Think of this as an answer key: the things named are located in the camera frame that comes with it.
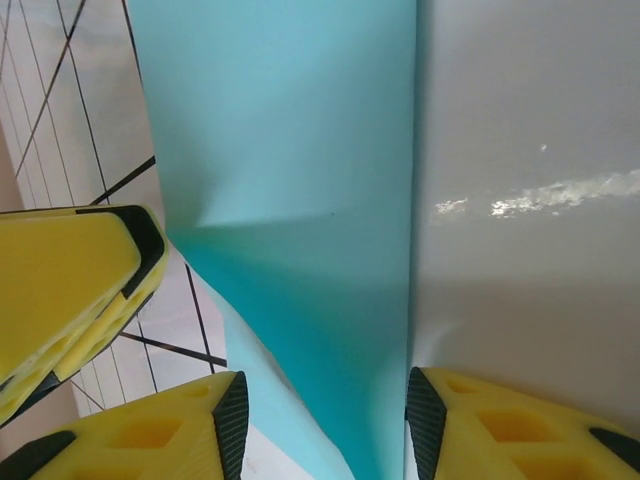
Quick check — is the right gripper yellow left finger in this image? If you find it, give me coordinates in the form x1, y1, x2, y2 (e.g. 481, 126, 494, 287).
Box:
0, 370, 250, 480

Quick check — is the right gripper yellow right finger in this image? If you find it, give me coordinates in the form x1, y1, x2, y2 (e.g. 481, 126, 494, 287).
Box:
403, 365, 640, 480

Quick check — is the turquoise cloth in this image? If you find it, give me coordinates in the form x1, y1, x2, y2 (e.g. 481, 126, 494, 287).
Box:
127, 0, 421, 480

